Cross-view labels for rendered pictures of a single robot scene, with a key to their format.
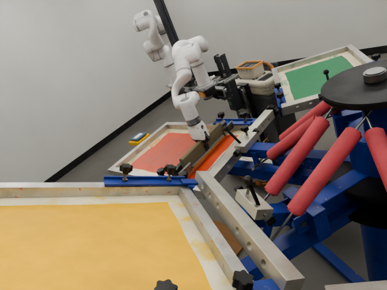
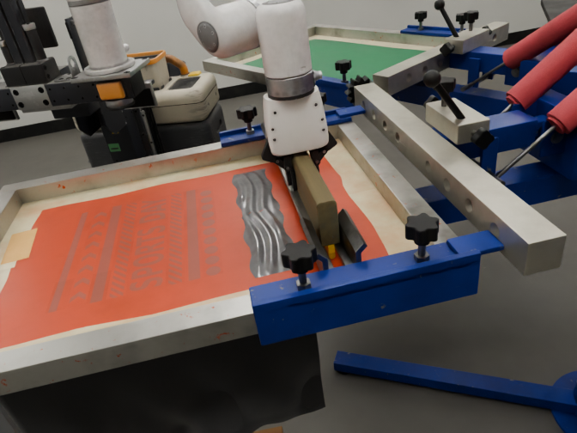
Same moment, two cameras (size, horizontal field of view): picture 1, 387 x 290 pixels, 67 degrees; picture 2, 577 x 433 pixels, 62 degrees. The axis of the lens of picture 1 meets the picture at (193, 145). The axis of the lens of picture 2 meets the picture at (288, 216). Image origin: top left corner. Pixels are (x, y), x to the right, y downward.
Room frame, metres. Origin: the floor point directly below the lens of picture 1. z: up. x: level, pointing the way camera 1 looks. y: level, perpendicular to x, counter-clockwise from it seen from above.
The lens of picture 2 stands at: (1.04, 0.60, 1.41)
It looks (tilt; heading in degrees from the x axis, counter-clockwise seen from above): 32 degrees down; 303
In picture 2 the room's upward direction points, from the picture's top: 9 degrees counter-clockwise
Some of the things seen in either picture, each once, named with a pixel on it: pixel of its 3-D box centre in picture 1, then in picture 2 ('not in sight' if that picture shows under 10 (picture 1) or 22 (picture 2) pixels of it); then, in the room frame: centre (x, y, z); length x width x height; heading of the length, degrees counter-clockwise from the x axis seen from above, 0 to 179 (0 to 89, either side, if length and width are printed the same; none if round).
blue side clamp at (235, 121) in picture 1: (235, 125); (286, 137); (1.59, -0.28, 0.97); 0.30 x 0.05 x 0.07; 40
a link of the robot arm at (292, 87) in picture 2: (193, 119); (294, 80); (1.42, -0.05, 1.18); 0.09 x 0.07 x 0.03; 40
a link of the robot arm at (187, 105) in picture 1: (190, 104); (271, 33); (1.46, -0.07, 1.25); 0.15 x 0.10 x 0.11; 163
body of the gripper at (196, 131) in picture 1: (197, 129); (294, 117); (1.43, -0.05, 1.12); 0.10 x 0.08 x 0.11; 40
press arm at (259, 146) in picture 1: (259, 150); (482, 136); (1.16, -0.27, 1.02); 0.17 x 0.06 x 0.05; 40
